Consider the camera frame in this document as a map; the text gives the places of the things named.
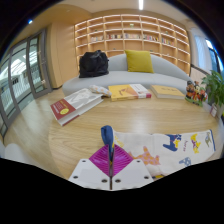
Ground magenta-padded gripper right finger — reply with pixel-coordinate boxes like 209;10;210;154
111;144;155;192

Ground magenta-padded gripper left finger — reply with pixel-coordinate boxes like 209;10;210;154
68;144;113;192

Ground white towel with animal prints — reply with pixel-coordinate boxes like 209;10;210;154
100;124;217;178

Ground thick red-covered book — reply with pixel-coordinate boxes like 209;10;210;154
49;87;104;127

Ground white chair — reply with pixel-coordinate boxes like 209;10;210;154
0;139;34;166

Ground yellow and white book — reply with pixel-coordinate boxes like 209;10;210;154
107;83;153;102

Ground small patterned pouch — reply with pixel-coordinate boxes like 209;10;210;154
88;84;113;98

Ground flat yellow book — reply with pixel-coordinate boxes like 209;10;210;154
149;84;186;100

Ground grey curved sofa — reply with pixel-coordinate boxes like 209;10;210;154
61;53;194;98

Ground colourful figurine group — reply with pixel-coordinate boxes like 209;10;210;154
185;79;209;108

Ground small white jar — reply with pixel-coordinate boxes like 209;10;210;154
209;103;218;118

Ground black bag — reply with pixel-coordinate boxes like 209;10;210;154
78;49;110;79

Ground yellow cushion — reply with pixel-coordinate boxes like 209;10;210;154
124;49;155;74

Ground grey-framed glass doors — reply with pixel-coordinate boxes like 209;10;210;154
0;28;54;138

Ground green potted plant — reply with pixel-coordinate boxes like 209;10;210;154
201;69;224;118

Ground dark-framed window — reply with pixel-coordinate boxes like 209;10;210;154
193;34;223;74

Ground wooden wall shelf unit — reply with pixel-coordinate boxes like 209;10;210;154
73;13;192;75

